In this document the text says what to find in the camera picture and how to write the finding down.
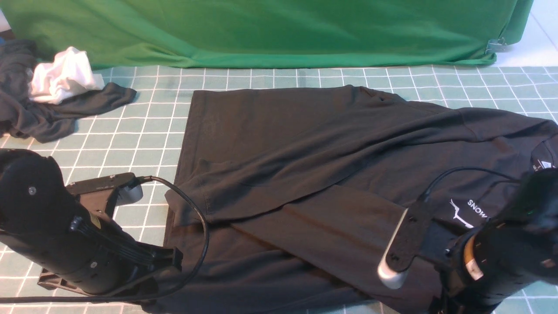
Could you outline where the metal binder clip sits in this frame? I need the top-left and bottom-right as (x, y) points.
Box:
(484, 37), (508, 54)

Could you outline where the crumpled dark gray garment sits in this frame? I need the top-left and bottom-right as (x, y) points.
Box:
(1, 40), (137, 143)

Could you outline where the black camera cable left side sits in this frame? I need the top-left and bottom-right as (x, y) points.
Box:
(0, 175), (211, 305)

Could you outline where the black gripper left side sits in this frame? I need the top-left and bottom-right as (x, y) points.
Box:
(1, 205), (183, 295)

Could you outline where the black camera cable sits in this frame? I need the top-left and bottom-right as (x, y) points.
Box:
(0, 175), (211, 305)
(418, 167), (524, 205)

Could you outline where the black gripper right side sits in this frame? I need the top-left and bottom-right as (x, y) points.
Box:
(430, 220), (558, 314)

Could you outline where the dark gray long-sleeve shirt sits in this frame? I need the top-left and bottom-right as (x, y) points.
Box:
(143, 85), (557, 314)

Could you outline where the black wrist camera right side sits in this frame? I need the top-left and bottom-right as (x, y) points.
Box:
(377, 197), (433, 290)

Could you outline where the teal checkered tablecloth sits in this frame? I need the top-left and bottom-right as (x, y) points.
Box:
(0, 65), (557, 314)

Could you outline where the black wrist camera left side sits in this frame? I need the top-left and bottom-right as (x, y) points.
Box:
(66, 172), (143, 221)

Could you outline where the green backdrop cloth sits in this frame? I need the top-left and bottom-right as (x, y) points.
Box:
(1, 0), (533, 69)

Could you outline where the black camera cable right side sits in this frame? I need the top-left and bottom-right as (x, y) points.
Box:
(418, 167), (524, 205)

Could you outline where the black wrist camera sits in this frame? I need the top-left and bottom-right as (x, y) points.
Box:
(66, 172), (143, 221)
(377, 197), (433, 290)

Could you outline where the crumpled white cloth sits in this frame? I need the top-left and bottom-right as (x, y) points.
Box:
(29, 47), (105, 105)

